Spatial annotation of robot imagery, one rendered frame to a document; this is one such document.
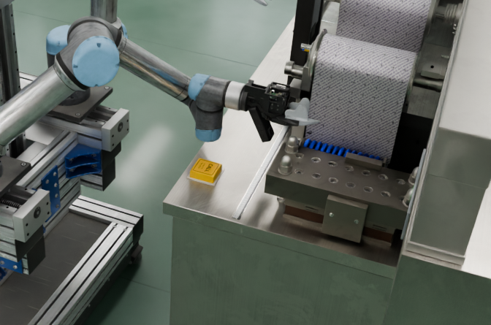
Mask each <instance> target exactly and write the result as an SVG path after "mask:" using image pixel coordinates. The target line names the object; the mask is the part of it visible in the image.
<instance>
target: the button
mask: <svg viewBox="0 0 491 325"><path fill-rule="evenodd" d="M221 168H222V164H220V163H217V162H214V161H208V160H206V159H203V158H199V159H198V160H197V162H196V163H195V165H194V166H193V167H192V169H191V171H190V177H192V178H194V179H198V180H202V181H205V182H209V183H214V181H215V180H216V178H217V177H218V175H219V173H220V172H221Z"/></svg>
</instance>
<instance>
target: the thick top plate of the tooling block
mask: <svg viewBox="0 0 491 325"><path fill-rule="evenodd" d="M285 147H286V142H283V144H282V146H281V148H280V150H279V151H278V154H277V155H276V157H275V159H274V161H273V163H272V164H271V166H270V168H269V169H268V171H267V174H266V178H265V185H264V193H266V194H271V195H274V196H279V197H282V198H285V199H290V200H293V201H296V202H301V203H303V204H309V205H312V206H314V207H320V208H322V209H325V207H326V203H327V197H328V196H329V194H330V195H333V196H338V197H341V198H344V199H349V200H352V201H355V202H360V203H363V204H368V210H367V214H366V218H365V220H366V221H371V222H374V223H379V224H381V225H385V226H389V227H392V228H396V229H400V230H403V224H404V222H405V219H406V213H407V210H408V208H407V207H406V206H405V205H404V204H403V200H404V196H405V195H406V194H407V191H408V190H409V189H410V188H413V187H414V186H413V185H411V184H410V183H409V182H408V179H409V178H410V174H409V173H406V172H401V171H397V170H394V169H389V168H386V167H381V171H378V170H374V169H369V168H366V167H361V166H357V165H354V164H349V163H346V162H344V161H345V157H342V156H337V155H334V154H331V153H325V152H322V151H319V150H314V149H311V148H306V147H303V146H299V147H298V153H295V154H289V153H287V152H286V151H285ZM284 156H289V157H290V158H291V160H292V173H291V174H290V175H282V174H281V173H279V172H278V168H279V163H280V162H281V159H282V158H283V157H284Z"/></svg>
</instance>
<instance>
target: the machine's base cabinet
mask: <svg viewBox="0 0 491 325"><path fill-rule="evenodd" d="M393 280H394V279H391V278H387V277H384V276H381V275H377V274H373V273H371V272H366V271H363V270H360V269H356V268H353V267H348V266H346V265H342V264H338V263H335V262H332V261H328V260H325V259H320V258H317V257H315V256H310V255H308V254H304V253H300V252H297V251H293V250H289V249H287V248H282V247H279V246H277V245H272V244H269V243H266V242H262V241H258V240H254V239H251V238H248V237H244V236H241V235H238V234H233V233H231V232H226V231H223V230H220V229H216V228H213V227H210V226H206V225H202V224H200V223H195V222H193V221H188V220H185V219H182V218H178V217H175V216H173V221H172V267H171V291H170V325H382V324H383V320H384V315H385V312H386V308H387V303H388V300H389V295H390V291H391V288H392V283H393Z"/></svg>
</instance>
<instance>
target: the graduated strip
mask: <svg viewBox="0 0 491 325"><path fill-rule="evenodd" d="M290 128H291V126H283V128H282V129H281V132H280V133H279V135H278V137H277V138H276V140H275V142H274V143H273V146H272V147H271V149H270V151H269V153H268V154H267V156H266V158H265V160H264V161H263V163H262V165H261V166H260V168H259V171H258V172H257V174H256V176H255V177H254V179H253V181H252V182H251V184H250V186H249V188H248V190H247V191H246V193H245V195H244V197H243V198H242V200H241V202H240V204H239V205H238V207H237V209H236V211H235V213H234V215H233V216H232V218H234V219H238V220H240V219H241V217H242V215H243V213H244V211H245V210H246V208H247V206H248V203H249V202H250V201H251V198H252V196H253V195H254V193H255V191H256V189H257V188H258V186H259V184H260V182H261V181H262V178H263V177H264V174H265V173H266V171H267V169H268V167H269V166H270V164H271V162H272V160H273V159H274V157H275V155H276V153H277V151H278V149H279V147H280V146H281V144H282V142H283V140H284V138H285V136H286V135H287V133H288V131H289V129H290Z"/></svg>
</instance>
